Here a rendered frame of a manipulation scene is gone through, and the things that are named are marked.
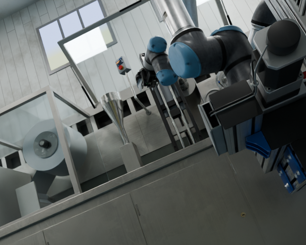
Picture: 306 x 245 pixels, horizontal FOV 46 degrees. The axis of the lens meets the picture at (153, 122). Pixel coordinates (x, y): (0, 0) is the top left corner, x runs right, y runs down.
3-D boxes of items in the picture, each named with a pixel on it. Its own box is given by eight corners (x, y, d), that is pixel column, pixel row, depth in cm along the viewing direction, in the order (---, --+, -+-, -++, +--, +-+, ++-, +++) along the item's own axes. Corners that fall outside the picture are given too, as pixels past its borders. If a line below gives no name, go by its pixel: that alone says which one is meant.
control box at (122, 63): (117, 73, 228) (112, 61, 231) (124, 75, 233) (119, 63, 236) (125, 67, 224) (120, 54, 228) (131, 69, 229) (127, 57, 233)
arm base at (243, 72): (279, 71, 104) (263, 44, 107) (231, 92, 105) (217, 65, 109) (275, 90, 118) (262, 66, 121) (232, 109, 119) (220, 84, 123)
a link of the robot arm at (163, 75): (189, 72, 138) (178, 50, 142) (162, 78, 135) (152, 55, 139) (183, 83, 145) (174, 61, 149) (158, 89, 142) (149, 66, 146)
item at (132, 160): (127, 189, 206) (98, 106, 227) (135, 192, 219) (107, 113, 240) (149, 180, 205) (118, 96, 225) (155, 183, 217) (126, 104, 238)
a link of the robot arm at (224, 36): (264, 51, 112) (246, 18, 117) (228, 59, 108) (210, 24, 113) (248, 72, 122) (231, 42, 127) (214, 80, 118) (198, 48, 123)
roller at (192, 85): (177, 100, 211) (168, 80, 216) (184, 113, 234) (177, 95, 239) (198, 90, 209) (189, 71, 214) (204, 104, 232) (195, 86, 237)
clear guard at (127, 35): (62, 43, 241) (62, 43, 242) (98, 102, 265) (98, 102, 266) (205, -29, 228) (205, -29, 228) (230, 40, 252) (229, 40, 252)
